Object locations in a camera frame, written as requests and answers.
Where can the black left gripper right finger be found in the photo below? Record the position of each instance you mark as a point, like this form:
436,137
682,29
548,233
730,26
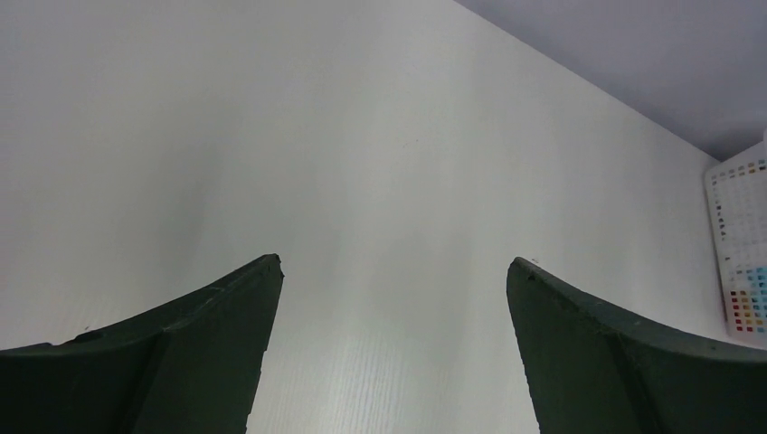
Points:
594,367

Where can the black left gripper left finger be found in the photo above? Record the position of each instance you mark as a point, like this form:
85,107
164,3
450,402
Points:
191,365

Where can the white plastic laundry basket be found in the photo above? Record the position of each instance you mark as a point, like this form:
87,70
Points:
736,196

